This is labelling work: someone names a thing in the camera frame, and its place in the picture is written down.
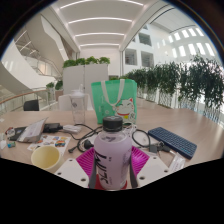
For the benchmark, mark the pale yellow mug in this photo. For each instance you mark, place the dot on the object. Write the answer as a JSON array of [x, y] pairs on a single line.
[[46, 158]]

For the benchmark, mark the black chair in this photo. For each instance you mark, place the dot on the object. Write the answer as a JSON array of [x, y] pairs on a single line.
[[31, 105]]

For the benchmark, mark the open book with dark cover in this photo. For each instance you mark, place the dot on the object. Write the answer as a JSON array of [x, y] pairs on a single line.
[[31, 131]]

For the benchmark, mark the white cabinet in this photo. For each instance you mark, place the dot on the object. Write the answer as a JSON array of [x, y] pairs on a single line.
[[85, 78]]

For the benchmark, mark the clear plastic shaker bottle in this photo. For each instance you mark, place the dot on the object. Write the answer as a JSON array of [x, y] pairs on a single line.
[[78, 108]]

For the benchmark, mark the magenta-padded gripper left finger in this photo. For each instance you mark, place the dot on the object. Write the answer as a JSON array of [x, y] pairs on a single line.
[[71, 171]]

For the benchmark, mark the lilac drink bottle black cap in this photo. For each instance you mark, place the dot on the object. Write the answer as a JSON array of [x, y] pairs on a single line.
[[112, 156]]

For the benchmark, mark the row of green hedge plants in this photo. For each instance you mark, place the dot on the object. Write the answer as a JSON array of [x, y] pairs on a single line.
[[186, 81]]

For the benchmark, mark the green plants atop cabinet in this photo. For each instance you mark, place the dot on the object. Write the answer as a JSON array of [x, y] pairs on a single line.
[[86, 61]]

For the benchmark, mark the white chair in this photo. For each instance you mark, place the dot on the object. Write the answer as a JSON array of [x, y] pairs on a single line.
[[65, 102]]

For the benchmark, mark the clear plastic packet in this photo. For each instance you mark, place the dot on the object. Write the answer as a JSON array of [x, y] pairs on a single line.
[[176, 163]]

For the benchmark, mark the glass railing with wooden handrail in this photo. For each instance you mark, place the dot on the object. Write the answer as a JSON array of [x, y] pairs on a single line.
[[20, 100]]

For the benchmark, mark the green tote bag cat print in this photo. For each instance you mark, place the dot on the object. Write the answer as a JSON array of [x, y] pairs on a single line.
[[113, 96]]

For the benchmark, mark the small blue packet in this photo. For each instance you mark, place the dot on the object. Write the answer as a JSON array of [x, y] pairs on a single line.
[[11, 144]]

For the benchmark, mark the black charger block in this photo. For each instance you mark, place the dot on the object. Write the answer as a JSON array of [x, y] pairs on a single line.
[[52, 127]]

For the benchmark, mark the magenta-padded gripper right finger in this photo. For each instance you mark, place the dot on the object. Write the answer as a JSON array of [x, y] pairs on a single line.
[[151, 170]]

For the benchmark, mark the dark blue keyboard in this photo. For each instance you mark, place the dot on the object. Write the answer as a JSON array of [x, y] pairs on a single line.
[[173, 141]]

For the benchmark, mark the colourful sticker sheet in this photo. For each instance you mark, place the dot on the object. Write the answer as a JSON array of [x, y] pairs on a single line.
[[53, 141]]

